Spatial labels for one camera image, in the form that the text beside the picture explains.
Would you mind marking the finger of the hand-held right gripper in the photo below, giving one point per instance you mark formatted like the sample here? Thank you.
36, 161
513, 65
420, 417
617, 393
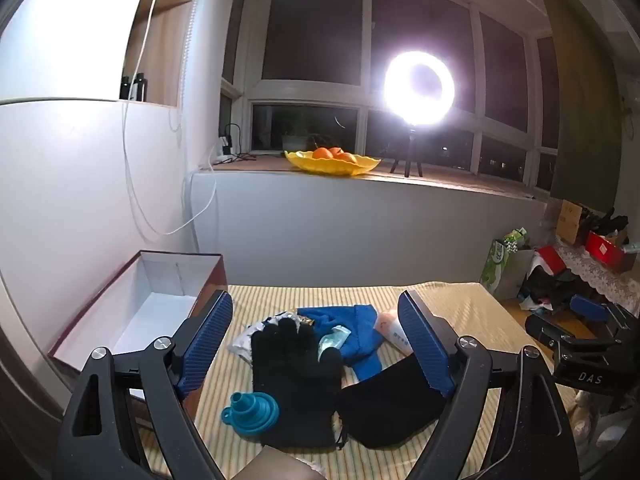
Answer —
587, 306
542, 327

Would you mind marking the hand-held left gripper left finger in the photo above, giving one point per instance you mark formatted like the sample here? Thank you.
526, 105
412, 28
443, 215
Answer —
207, 345

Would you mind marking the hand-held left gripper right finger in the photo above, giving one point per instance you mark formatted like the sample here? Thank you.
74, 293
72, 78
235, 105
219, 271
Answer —
425, 345

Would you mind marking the red cardboard box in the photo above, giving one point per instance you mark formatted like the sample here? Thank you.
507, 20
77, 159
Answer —
150, 310

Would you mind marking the blue cloth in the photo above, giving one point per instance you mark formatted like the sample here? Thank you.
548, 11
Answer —
355, 330

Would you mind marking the black cloth pouch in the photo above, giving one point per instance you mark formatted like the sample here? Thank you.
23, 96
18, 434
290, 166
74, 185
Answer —
390, 410

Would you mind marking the black knit glove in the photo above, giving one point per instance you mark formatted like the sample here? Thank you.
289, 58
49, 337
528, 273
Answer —
290, 385

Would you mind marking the white lace cloth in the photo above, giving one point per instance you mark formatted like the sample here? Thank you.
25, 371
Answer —
600, 280

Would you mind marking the white plastic packet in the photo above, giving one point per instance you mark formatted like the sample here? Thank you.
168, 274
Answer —
392, 332

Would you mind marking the printed snack packet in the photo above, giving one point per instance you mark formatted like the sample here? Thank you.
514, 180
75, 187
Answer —
242, 342

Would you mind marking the pile of clothes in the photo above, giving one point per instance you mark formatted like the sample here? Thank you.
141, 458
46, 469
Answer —
545, 285

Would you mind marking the green tissue pack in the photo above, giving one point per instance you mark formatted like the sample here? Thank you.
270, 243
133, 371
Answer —
495, 265

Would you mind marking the teal silicone funnel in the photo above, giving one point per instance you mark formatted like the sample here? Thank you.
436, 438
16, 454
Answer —
250, 417

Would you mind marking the brown cardboard box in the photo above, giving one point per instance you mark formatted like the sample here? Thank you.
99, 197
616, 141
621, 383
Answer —
567, 222

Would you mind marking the pale green tube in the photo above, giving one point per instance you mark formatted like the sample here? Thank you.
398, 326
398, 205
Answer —
332, 337

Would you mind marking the striped yellow tablecloth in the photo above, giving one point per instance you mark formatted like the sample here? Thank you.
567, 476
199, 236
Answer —
310, 300

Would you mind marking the white power strip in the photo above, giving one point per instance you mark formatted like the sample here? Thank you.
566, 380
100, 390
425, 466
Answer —
222, 159

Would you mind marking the black tripod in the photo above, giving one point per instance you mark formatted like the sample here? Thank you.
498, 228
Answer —
412, 155

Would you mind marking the green curtain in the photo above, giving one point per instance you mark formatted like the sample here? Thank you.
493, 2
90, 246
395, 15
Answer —
585, 110

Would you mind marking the black power adapter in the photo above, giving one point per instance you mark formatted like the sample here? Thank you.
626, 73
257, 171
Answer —
227, 144

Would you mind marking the orange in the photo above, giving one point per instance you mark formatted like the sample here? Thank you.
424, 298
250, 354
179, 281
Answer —
347, 158
321, 153
337, 151

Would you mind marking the yellow fruit bowl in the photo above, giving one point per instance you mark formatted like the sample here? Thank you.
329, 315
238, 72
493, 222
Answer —
325, 166

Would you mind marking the potted plant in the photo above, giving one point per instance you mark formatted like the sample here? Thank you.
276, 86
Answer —
300, 137

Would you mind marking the dark bottle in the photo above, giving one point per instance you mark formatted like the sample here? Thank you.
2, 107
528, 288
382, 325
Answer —
140, 87

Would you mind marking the white framed window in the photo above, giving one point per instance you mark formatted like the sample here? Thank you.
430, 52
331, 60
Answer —
370, 60

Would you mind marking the wooden wall shelf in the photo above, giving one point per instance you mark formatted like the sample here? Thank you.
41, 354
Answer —
170, 50

